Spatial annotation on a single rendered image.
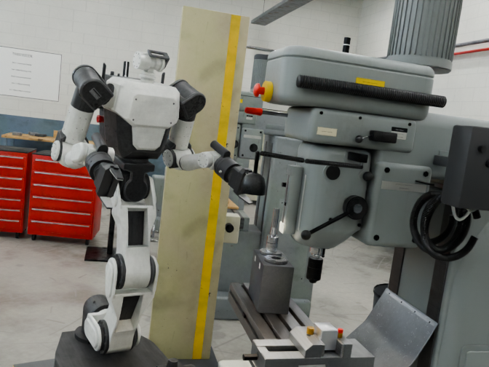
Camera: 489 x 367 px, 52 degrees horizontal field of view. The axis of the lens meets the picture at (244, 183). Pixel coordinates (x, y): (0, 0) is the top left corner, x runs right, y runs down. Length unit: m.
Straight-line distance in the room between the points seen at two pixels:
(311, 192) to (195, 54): 1.88
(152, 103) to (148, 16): 8.64
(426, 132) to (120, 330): 1.43
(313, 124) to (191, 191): 1.91
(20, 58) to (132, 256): 8.79
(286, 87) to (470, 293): 0.84
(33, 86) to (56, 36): 1.04
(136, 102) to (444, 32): 1.08
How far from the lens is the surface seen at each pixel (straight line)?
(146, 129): 2.01
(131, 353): 2.46
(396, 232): 1.61
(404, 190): 1.59
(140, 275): 2.08
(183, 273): 3.38
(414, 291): 1.85
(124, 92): 1.97
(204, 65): 3.23
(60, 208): 6.11
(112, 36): 10.54
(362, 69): 1.49
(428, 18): 1.65
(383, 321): 1.92
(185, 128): 2.21
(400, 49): 1.66
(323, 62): 1.44
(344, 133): 1.48
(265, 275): 1.92
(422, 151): 1.61
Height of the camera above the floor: 1.67
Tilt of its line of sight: 7 degrees down
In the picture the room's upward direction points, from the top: 7 degrees clockwise
